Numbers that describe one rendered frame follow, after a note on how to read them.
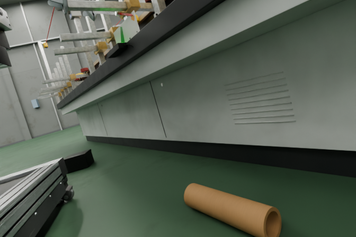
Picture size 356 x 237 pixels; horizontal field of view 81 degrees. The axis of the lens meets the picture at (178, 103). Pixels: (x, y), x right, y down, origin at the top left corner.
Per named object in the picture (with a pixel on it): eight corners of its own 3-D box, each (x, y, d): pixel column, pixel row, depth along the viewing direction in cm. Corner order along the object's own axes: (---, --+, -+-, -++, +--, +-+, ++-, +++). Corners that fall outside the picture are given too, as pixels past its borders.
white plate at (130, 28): (139, 32, 91) (132, 10, 90) (118, 51, 112) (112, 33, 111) (140, 32, 91) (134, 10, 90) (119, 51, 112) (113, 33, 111)
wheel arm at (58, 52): (55, 55, 119) (53, 48, 119) (54, 57, 122) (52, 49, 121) (124, 48, 145) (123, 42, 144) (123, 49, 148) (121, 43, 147)
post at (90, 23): (104, 73, 138) (82, 1, 135) (103, 74, 141) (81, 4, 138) (109, 72, 140) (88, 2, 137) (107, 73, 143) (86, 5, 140)
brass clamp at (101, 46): (99, 49, 131) (97, 42, 130) (93, 55, 142) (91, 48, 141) (108, 48, 134) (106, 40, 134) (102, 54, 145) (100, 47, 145)
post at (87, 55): (91, 74, 158) (73, 16, 155) (90, 76, 162) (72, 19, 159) (97, 73, 161) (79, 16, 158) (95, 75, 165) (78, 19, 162)
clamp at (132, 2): (131, 6, 91) (127, -5, 91) (119, 20, 102) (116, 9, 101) (142, 7, 94) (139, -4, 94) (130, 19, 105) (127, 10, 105)
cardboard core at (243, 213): (260, 219, 47) (181, 190, 71) (268, 251, 48) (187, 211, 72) (276, 200, 52) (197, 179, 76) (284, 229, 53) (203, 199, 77)
